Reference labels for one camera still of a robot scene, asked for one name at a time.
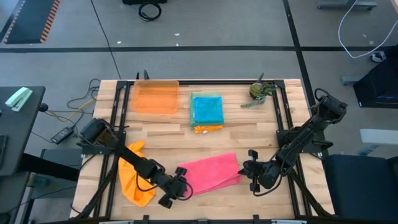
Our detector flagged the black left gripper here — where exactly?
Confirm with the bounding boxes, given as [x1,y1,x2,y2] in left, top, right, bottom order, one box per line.
[157,166,191,209]

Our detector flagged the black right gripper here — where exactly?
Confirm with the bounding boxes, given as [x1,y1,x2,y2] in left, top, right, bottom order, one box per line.
[238,149,280,193]

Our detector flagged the pink microfiber towel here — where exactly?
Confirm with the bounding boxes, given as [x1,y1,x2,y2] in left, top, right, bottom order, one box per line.
[178,151,242,197]

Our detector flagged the orange microfiber towel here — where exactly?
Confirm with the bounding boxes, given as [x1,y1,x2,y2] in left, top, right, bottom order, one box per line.
[194,124,224,134]
[118,140,156,207]

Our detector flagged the teal microfiber towel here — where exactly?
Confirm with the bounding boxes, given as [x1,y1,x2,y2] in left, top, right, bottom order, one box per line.
[193,96,224,124]

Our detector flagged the light green microfiber towel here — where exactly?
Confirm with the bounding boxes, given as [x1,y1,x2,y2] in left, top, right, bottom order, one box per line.
[189,91,224,128]

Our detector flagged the small potted succulent plant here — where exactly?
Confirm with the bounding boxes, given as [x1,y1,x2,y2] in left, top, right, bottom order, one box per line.
[240,73,277,109]

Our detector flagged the orange translucent plastic bin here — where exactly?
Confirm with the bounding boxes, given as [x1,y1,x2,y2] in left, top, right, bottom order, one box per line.
[129,80,180,114]

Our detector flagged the dark blue chair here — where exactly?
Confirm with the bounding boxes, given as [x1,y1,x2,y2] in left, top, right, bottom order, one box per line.
[323,154,398,222]

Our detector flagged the black power adapter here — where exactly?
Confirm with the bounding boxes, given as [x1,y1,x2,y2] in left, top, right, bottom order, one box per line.
[50,126,75,145]

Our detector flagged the white plastic panel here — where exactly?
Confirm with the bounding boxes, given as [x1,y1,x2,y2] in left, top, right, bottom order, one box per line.
[359,129,398,156]

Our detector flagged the black cabinet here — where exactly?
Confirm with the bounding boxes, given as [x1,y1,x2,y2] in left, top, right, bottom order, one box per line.
[353,58,398,109]

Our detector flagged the black side desk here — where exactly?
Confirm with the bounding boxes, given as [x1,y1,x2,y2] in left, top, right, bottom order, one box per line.
[0,86,46,177]

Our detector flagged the mint green stapler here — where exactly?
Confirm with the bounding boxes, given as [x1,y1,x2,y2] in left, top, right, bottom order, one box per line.
[4,86,34,112]

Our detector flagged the dark orange-edged floor mat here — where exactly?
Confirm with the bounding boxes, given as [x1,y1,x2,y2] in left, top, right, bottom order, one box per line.
[2,0,62,44]

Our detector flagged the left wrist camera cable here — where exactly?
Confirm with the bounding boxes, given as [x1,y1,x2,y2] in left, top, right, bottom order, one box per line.
[136,172,194,200]

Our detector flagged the yellow floor cable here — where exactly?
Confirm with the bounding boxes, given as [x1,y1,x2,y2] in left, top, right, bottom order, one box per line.
[46,98,96,124]

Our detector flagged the tangled black floor cable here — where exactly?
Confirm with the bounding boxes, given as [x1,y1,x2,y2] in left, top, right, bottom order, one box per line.
[67,78,101,125]

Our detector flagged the white floor cable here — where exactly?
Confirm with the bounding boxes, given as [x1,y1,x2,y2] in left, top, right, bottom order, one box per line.
[338,0,398,59]

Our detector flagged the long black floor cable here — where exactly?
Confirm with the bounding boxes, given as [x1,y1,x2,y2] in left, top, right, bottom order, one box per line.
[90,0,121,80]

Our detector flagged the coiled black cable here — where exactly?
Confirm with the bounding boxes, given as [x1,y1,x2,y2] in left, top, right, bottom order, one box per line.
[138,1,162,22]

